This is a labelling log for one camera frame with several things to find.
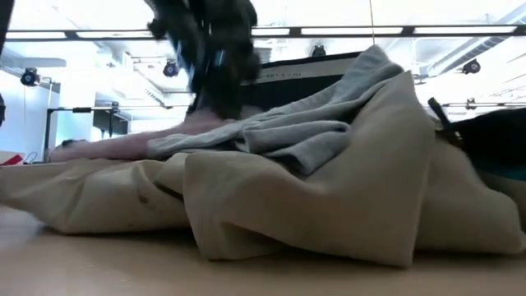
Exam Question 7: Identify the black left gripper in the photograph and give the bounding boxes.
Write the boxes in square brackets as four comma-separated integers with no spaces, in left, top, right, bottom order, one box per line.
[145,0,264,121]

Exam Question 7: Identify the light grey garment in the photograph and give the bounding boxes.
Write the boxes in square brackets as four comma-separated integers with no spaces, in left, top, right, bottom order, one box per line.
[145,44,406,178]

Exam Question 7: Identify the pale pink garment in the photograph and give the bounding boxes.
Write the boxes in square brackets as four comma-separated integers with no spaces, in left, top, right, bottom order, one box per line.
[48,104,264,162]

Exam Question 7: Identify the black garment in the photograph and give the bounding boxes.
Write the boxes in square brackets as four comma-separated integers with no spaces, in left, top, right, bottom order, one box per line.
[451,107,526,165]

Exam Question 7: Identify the teal garment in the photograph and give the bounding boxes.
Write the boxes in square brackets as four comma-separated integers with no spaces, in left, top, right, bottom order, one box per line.
[472,158,526,182]

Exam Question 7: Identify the navy white striped fabric basket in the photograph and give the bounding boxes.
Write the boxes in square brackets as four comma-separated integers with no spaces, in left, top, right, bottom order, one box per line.
[242,51,362,112]

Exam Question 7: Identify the beige trousers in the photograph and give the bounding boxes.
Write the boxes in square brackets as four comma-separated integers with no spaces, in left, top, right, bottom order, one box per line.
[0,70,526,269]

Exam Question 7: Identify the red white box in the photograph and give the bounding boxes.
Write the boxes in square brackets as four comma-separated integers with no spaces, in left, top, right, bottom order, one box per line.
[0,150,26,166]

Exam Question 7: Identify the black clip hanger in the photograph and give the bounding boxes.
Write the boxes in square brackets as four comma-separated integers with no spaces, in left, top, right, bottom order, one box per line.
[427,97,464,148]

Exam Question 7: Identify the black ceiling track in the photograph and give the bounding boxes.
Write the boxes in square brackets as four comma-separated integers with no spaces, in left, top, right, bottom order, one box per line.
[441,98,526,110]

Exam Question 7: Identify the thin hanging cord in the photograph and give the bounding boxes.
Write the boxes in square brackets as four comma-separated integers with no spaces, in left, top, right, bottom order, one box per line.
[369,0,376,46]

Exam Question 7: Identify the grey ceiling duct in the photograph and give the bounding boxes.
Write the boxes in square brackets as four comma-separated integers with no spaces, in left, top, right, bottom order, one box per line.
[427,3,526,77]

